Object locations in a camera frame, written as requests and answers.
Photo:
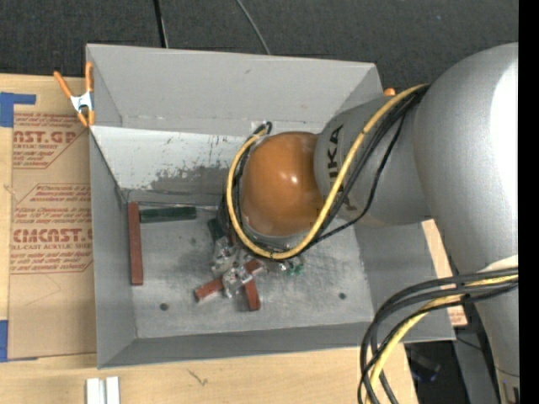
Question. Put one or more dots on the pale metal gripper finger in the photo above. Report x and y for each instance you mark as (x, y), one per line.
(223, 257)
(236, 280)

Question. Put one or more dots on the brown cardboard board red print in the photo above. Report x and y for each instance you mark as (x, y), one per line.
(50, 309)

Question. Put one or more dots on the dark green flat block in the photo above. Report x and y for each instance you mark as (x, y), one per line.
(168, 214)

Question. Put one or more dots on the grey metal bin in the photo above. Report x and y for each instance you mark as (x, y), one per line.
(177, 171)

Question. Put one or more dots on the red-brown flat block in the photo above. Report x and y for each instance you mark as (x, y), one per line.
(208, 290)
(252, 299)
(135, 246)

